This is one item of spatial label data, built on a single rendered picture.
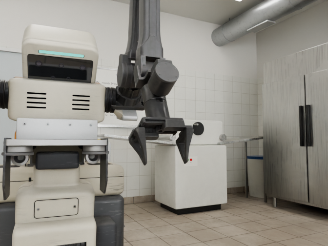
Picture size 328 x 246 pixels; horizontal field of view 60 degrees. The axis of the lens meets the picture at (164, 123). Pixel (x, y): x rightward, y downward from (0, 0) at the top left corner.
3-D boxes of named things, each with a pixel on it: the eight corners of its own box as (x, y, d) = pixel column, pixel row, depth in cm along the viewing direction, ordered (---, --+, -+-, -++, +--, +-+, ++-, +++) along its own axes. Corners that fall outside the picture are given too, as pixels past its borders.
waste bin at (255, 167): (287, 196, 468) (286, 156, 472) (263, 199, 444) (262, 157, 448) (262, 191, 516) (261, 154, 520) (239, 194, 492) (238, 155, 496)
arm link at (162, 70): (162, 73, 79) (133, 70, 75) (178, 43, 69) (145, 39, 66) (170, 110, 73) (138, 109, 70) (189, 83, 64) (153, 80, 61)
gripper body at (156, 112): (185, 124, 66) (179, 98, 69) (143, 124, 62) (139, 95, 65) (174, 137, 71) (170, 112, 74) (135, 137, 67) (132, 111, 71)
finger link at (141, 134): (172, 157, 60) (164, 119, 64) (139, 158, 57) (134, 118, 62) (161, 169, 66) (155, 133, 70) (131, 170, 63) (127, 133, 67)
